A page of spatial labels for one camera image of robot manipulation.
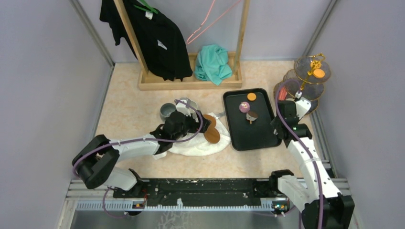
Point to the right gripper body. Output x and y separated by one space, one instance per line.
275 123

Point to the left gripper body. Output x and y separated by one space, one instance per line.
189 126

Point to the red cake slice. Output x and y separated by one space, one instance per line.
282 94

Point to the chocolate biscuit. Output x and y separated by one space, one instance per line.
251 116

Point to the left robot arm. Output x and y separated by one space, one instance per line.
96 163

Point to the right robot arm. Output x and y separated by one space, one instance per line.
321 204

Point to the grey-blue ceramic mug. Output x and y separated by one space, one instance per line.
166 110

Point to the white towel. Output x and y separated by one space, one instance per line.
199 146

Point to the upper wooden coaster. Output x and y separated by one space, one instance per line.
211 119

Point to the wooden coaster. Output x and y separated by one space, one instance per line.
212 135
211 119

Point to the lower wooden coaster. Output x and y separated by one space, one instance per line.
212 135

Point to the orange biscuit on tray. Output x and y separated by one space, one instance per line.
251 96

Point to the black baking tray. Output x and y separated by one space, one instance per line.
245 136

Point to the pink cupcake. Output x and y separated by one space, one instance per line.
244 107

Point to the three-tier glass stand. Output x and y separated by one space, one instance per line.
300 78

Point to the orange macaron on stand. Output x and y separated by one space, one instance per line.
318 73

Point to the wooden clothes rack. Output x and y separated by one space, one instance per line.
150 82

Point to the teal cloth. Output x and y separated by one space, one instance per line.
212 64

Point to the black t-shirt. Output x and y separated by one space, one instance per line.
161 43

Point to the green hanger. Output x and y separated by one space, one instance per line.
143 5

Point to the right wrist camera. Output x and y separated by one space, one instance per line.
303 105

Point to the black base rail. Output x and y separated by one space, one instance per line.
206 193

